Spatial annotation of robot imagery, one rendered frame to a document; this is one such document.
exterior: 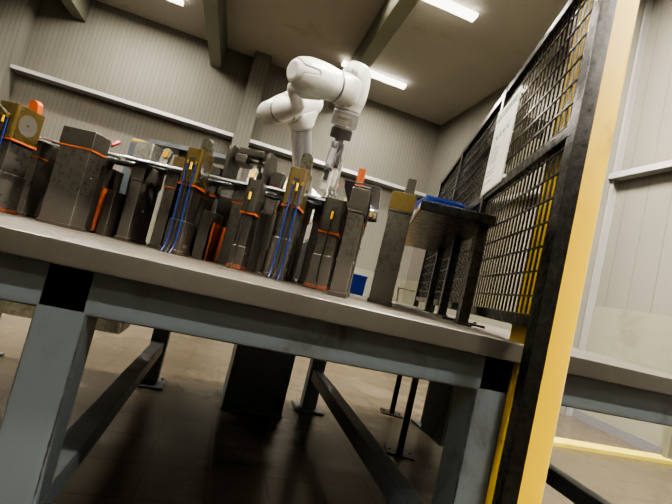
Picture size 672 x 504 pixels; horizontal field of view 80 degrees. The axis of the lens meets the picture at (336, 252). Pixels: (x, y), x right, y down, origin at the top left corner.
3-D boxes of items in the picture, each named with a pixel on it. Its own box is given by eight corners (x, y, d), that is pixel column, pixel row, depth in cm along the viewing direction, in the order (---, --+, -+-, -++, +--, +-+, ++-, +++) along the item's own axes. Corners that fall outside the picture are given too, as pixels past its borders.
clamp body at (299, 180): (258, 277, 118) (287, 162, 120) (268, 278, 129) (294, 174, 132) (280, 282, 117) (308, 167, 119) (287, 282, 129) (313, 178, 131)
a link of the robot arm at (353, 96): (349, 112, 145) (320, 102, 137) (362, 67, 141) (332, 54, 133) (368, 116, 137) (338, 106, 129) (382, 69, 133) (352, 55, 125)
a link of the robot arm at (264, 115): (265, 97, 168) (291, 90, 175) (246, 103, 182) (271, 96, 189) (275, 129, 173) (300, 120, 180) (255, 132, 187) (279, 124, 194)
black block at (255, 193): (220, 267, 123) (244, 175, 125) (231, 268, 133) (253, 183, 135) (237, 271, 123) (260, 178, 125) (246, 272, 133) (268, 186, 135)
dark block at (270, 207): (247, 269, 165) (272, 170, 168) (252, 269, 172) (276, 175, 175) (258, 272, 164) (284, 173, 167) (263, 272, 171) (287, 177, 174)
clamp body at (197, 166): (152, 250, 124) (182, 142, 126) (171, 254, 136) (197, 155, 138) (172, 255, 123) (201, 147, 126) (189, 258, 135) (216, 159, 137)
